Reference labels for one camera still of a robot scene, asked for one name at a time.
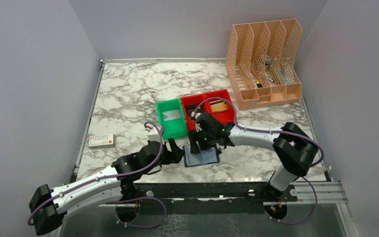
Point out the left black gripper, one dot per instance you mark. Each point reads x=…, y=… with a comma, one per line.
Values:
x=173, y=156

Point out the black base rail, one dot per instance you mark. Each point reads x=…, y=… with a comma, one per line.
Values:
x=202, y=198

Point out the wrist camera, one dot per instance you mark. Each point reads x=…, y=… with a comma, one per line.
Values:
x=194, y=115
x=153, y=134

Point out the peach desk file organizer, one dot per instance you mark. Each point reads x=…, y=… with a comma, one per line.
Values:
x=260, y=63

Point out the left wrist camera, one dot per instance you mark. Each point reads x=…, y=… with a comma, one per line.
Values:
x=153, y=134

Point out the green plastic bin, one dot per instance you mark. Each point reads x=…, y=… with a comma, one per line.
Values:
x=173, y=128

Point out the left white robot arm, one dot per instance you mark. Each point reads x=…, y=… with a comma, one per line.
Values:
x=49, y=206

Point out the navy blue card holder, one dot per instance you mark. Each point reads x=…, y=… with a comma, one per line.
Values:
x=209, y=156

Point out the round grey tin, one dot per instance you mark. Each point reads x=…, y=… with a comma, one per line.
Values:
x=268, y=61

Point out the gold striped card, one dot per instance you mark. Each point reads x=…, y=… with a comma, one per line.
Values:
x=218, y=106

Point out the white red small box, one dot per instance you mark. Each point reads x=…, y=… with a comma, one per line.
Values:
x=101, y=141

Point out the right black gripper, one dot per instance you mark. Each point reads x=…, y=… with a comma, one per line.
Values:
x=194, y=136

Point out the black card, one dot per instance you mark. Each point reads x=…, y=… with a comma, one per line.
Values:
x=190, y=109

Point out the red double bin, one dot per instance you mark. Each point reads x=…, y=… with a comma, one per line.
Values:
x=222, y=117

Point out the red pencil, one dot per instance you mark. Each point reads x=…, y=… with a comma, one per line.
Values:
x=253, y=72

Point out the silver VIP card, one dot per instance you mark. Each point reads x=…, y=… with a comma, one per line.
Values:
x=171, y=115

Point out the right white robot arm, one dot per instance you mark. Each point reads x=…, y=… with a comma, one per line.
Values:
x=294, y=148

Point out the green marker pen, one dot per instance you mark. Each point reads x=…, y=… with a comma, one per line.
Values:
x=270, y=78

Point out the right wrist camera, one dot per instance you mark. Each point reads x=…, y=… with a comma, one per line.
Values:
x=194, y=115

